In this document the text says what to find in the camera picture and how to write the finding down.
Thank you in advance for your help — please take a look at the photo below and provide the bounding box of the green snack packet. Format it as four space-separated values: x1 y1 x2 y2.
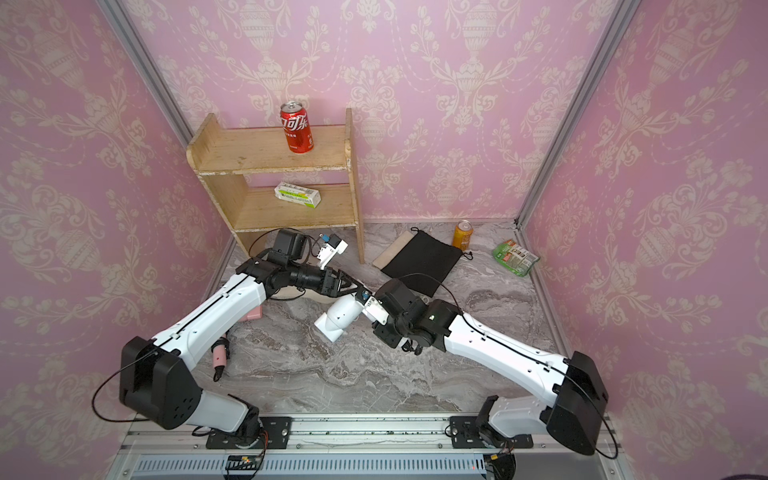
493 239 540 277

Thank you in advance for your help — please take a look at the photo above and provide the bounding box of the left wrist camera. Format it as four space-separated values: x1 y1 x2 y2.
316 234 348 270

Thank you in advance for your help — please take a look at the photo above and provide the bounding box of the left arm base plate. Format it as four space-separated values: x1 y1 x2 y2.
205 416 293 450

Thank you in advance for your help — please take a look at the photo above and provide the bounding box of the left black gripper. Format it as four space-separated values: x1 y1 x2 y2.
289 262 365 299

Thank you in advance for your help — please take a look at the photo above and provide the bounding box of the white hair dryer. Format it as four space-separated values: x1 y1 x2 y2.
314 294 364 342

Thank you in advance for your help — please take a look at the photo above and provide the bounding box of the black drawstring pouch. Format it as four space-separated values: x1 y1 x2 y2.
381 227 473 297

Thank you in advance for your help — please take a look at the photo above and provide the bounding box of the red cola can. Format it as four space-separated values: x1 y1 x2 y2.
280 100 314 154

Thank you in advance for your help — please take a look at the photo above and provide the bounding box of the pink hair dryer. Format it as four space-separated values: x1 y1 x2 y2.
211 306 263 382

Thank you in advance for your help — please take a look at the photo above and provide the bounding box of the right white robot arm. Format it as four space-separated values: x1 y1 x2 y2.
363 280 609 456

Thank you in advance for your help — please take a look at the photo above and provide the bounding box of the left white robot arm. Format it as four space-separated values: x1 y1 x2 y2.
118 228 372 448

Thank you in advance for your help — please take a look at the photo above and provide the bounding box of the beige linen drawstring bag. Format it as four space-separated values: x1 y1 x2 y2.
302 289 334 303

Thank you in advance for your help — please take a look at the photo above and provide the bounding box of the orange drink can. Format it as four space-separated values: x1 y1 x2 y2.
452 220 474 251

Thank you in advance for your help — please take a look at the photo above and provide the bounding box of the aluminium front rail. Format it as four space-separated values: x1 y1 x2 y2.
107 398 634 479

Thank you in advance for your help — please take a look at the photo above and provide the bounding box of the beige pouch under black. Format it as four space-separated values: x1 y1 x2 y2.
372 231 415 270

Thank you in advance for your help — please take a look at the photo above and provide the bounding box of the white green small box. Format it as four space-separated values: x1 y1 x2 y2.
274 182 322 209

